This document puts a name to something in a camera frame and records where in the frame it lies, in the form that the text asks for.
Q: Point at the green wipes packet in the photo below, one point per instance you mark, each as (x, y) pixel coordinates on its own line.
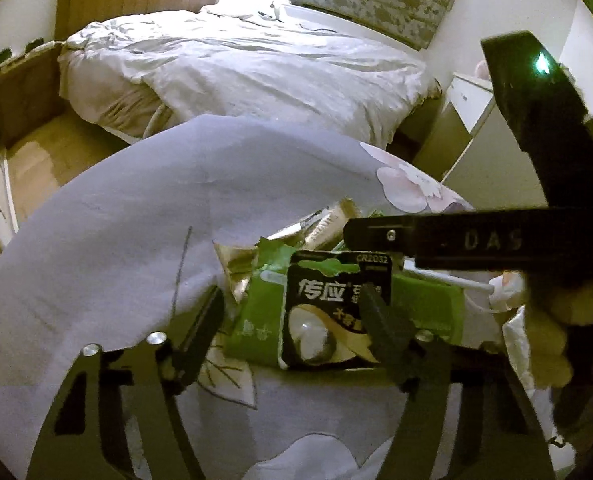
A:
(264, 330)

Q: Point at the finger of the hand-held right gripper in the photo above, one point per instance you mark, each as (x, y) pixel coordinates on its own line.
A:
(376, 235)

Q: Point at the white plastic bag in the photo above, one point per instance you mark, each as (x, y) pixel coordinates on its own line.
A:
(516, 350)

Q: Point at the gold foil wrapper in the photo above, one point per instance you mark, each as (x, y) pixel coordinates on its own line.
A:
(234, 265)

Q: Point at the black green battery pack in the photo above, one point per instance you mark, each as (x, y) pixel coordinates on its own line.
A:
(321, 300)

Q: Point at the wooden nightstand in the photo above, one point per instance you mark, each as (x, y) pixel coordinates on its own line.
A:
(24, 95)

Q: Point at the white dresser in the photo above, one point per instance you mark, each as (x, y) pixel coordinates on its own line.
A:
(481, 160)

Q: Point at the white duvet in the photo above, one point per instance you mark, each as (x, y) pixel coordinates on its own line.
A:
(256, 70)

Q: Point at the floral grey tablecloth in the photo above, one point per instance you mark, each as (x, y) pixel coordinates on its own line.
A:
(126, 210)

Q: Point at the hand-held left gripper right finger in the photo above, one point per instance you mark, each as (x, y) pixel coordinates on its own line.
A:
(384, 330)

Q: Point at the white plastic stick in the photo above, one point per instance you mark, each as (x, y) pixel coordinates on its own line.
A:
(451, 280)

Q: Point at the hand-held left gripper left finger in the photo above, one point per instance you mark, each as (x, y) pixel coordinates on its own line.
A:
(201, 330)

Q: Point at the brown white stick sachet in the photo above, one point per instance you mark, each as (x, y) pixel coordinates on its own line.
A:
(332, 220)
(289, 233)

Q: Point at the white tissue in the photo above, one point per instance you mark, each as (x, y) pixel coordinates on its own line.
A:
(509, 290)

